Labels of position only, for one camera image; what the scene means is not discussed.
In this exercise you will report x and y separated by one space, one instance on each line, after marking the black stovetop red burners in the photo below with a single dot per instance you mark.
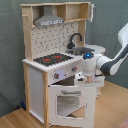
52 59

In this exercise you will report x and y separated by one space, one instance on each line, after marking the grey metal sink basin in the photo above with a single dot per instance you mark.
80 51

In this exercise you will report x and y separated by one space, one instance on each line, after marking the white wooden toy kitchen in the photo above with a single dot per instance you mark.
45 40

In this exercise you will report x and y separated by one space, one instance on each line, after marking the white oven door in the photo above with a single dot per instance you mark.
64 100

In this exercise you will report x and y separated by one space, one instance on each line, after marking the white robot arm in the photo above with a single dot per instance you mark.
107 65

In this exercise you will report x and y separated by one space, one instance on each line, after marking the white microwave door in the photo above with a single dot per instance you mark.
90 12

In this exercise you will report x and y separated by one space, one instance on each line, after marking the red stove knob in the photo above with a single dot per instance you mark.
56 76
74 69

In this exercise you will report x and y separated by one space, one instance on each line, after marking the grey range hood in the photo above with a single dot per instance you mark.
48 18

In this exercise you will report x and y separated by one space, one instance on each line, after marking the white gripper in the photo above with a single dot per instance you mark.
88 64

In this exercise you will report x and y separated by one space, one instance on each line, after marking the black toy faucet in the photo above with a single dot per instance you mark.
73 40

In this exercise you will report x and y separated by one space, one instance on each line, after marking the left red stove knob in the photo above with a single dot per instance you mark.
56 76

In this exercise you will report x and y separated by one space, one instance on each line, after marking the right red stove knob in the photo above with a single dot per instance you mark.
74 69

